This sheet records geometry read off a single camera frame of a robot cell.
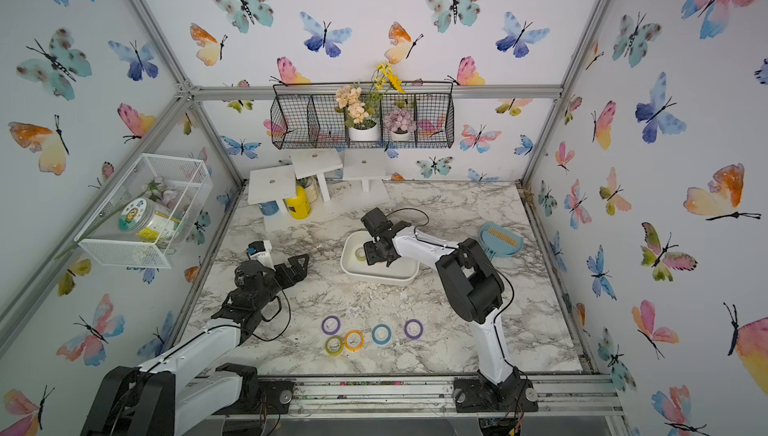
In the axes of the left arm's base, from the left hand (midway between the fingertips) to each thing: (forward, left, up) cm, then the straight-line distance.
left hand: (301, 257), depth 87 cm
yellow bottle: (+21, +5, -1) cm, 21 cm away
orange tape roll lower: (-20, -15, -11) cm, 28 cm away
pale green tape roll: (+7, -16, -10) cm, 20 cm away
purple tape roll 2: (-17, -32, -11) cm, 38 cm away
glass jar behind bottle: (+30, +2, -2) cm, 30 cm away
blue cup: (+23, +16, -5) cm, 29 cm away
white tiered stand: (+24, +11, +4) cm, 27 cm away
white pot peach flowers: (+33, -18, +22) cm, 43 cm away
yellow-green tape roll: (-21, -10, -11) cm, 26 cm away
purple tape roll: (-16, -9, -11) cm, 21 cm away
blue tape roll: (-19, -23, -11) cm, 32 cm away
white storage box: (+2, -14, -11) cm, 18 cm away
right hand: (+6, -22, -7) cm, 24 cm away
